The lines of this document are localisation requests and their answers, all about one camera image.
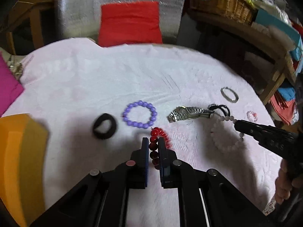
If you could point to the pink white bedspread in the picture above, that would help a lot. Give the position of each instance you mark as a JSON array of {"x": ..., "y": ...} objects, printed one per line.
[{"x": 79, "y": 91}]

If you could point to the wooden shelf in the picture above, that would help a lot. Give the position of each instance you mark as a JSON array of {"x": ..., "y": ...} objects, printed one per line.
[{"x": 283, "y": 67}]

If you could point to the wicker basket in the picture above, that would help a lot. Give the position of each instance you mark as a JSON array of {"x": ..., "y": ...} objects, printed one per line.
[{"x": 237, "y": 10}]

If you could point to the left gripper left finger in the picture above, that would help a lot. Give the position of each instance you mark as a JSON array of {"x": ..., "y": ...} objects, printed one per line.
[{"x": 139, "y": 175}]

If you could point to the magenta cushion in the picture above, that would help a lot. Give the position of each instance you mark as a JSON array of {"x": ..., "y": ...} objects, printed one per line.
[{"x": 11, "y": 88}]

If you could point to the orange box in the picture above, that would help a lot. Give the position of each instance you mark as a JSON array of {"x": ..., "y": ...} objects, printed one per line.
[{"x": 23, "y": 145}]

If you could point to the red cushion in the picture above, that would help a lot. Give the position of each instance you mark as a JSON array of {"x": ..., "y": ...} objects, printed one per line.
[{"x": 130, "y": 23}]

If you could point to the wooden chair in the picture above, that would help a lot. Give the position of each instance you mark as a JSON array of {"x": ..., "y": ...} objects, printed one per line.
[{"x": 29, "y": 25}]

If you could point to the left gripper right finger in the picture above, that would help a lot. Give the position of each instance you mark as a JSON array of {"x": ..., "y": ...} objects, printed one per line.
[{"x": 166, "y": 157}]

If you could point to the silver foil insulation mat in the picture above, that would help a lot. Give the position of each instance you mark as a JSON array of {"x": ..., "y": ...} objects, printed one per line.
[{"x": 82, "y": 18}]

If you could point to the silver metal wristwatch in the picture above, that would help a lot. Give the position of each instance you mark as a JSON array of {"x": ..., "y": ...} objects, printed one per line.
[{"x": 186, "y": 113}]

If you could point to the right hand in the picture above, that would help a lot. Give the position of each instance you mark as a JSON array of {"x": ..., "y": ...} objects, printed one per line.
[{"x": 283, "y": 185}]

